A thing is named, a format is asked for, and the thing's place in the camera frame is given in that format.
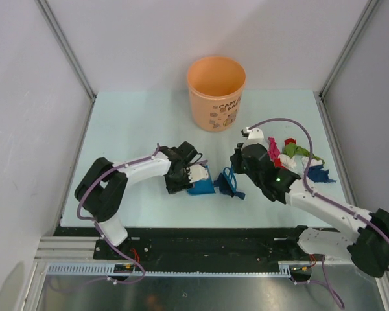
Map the pink paper scrap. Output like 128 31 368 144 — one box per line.
268 137 282 168

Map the blue plastic dustpan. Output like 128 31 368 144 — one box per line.
187 165 215 196

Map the blue hand brush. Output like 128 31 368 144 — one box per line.
213 166 246 200

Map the white paper scrap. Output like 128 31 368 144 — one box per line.
301 156 324 169
278 154 297 170

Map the red paper scrap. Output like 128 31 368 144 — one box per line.
285 138 296 146

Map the green paper scrap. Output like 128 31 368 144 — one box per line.
283 143 311 157

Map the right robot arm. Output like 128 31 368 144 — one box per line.
230 143 389 278

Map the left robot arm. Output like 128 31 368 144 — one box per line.
74 141 209 259

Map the dark blue paper scrap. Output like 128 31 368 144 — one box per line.
307 165 336 183

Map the orange plastic bucket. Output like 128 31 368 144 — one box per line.
186 56 246 132

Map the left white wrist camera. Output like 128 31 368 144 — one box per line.
187 164 209 183

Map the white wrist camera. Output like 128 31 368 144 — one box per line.
187 164 209 183
241 127 264 143

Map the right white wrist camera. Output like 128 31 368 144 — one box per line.
241 127 264 143

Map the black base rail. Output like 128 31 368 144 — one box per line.
54 226 323 272

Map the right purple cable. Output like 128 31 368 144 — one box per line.
249 118 389 308

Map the purple cable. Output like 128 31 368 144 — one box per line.
249 118 389 308
76 142 169 286

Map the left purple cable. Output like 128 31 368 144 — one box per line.
76 142 169 286

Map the white cable duct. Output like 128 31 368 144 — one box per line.
47 262 302 278

